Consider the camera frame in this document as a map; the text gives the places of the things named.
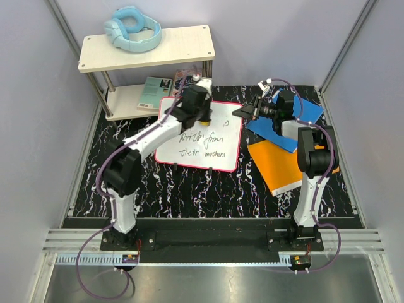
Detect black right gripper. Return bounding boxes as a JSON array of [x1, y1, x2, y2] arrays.
[[232, 95, 278, 122]]

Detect pink framed whiteboard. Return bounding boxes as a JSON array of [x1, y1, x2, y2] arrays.
[[155, 101, 242, 172]]

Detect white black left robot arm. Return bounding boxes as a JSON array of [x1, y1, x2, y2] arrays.
[[96, 77, 213, 250]]

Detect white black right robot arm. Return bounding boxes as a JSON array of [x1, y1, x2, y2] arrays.
[[232, 90, 339, 251]]

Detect pink floral book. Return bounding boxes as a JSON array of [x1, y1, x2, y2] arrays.
[[170, 68, 201, 97]]

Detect teal paperback book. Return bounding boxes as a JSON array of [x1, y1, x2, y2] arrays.
[[137, 76, 173, 112]]

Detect blue notebook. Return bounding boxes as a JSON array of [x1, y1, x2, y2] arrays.
[[247, 90, 323, 153]]

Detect orange notebook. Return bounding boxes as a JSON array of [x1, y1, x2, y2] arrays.
[[247, 140, 340, 196]]

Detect light blue headphones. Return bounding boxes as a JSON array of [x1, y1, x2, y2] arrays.
[[104, 6, 162, 53]]

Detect white two tier shelf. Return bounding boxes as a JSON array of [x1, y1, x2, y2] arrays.
[[78, 25, 215, 121]]

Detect right controller board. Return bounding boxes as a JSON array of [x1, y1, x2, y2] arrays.
[[291, 255, 311, 266]]

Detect controller board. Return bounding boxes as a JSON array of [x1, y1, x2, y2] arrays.
[[122, 254, 139, 263], [291, 255, 311, 266]]

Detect left controller board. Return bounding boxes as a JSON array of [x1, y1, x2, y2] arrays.
[[122, 254, 139, 263]]

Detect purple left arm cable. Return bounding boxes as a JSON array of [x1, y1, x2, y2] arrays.
[[74, 104, 184, 299]]

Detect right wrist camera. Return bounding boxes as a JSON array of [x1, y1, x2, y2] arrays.
[[258, 78, 272, 98]]

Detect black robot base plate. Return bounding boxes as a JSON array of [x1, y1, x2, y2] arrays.
[[100, 218, 324, 252]]

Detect aluminium rail frame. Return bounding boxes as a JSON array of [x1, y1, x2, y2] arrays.
[[31, 228, 403, 302]]

